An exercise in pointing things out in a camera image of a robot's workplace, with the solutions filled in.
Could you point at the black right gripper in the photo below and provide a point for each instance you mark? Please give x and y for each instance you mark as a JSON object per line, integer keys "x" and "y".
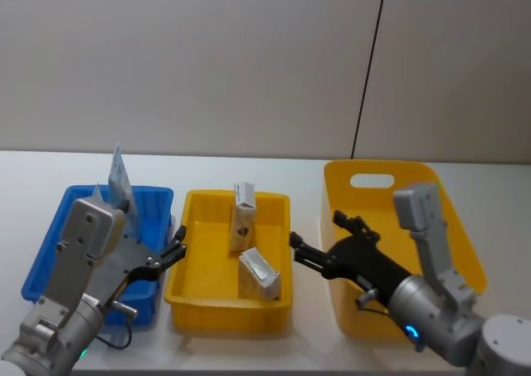
{"x": 365, "y": 260}

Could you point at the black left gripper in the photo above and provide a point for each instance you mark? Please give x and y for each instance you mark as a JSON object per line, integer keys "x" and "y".
{"x": 132, "y": 264}

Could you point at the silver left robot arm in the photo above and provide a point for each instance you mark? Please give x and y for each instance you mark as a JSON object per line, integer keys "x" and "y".
{"x": 66, "y": 268}

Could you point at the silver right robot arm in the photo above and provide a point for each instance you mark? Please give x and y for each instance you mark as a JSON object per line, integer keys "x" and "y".
{"x": 431, "y": 309}

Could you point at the tall yellow plastic basket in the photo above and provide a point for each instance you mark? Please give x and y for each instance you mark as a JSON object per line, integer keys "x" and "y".
{"x": 365, "y": 201}

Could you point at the pale blue plastic packet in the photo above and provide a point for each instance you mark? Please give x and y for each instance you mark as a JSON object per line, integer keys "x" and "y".
{"x": 120, "y": 177}

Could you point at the clear plastic packet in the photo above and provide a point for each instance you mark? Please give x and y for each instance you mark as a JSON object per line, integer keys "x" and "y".
{"x": 98, "y": 193}

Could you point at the shallow yellow plastic tray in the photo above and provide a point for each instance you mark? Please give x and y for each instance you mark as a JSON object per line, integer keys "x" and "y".
{"x": 207, "y": 276}

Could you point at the beige carton with silver face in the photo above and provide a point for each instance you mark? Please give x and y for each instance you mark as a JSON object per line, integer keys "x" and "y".
{"x": 257, "y": 272}

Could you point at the beige carton with dark logo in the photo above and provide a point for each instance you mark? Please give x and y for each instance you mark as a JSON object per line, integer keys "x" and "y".
{"x": 241, "y": 230}

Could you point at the blue plastic bin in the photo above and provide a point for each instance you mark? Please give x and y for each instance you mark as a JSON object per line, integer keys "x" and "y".
{"x": 54, "y": 247}

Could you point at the small white box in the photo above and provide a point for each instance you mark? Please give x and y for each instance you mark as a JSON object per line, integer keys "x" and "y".
{"x": 246, "y": 193}

